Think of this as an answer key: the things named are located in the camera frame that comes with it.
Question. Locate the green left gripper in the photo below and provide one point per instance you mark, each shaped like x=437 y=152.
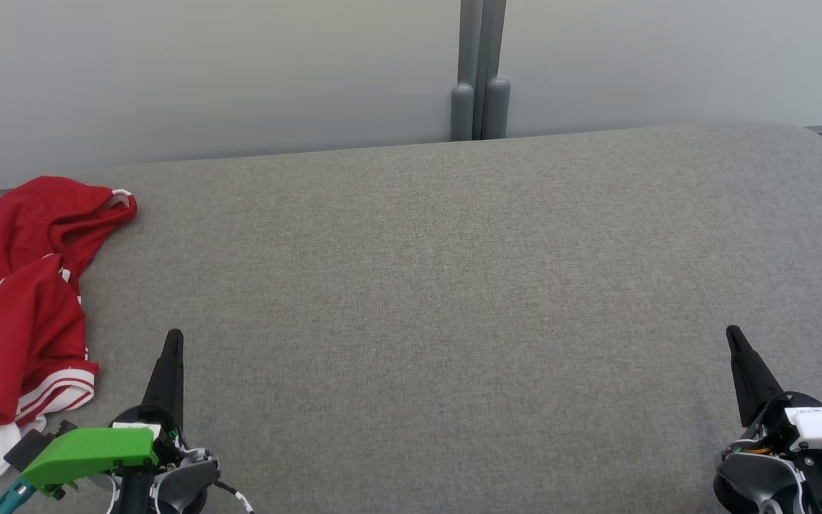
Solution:
x=90 y=453

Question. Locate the red white jersey shirt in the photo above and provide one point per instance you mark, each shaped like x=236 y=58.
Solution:
x=11 y=343

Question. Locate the red shorts white trim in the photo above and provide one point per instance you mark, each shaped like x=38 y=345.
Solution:
x=40 y=207

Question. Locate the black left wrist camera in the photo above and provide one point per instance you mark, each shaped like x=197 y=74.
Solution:
x=29 y=446

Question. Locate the grey double partition post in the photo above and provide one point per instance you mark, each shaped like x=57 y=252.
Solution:
x=479 y=71

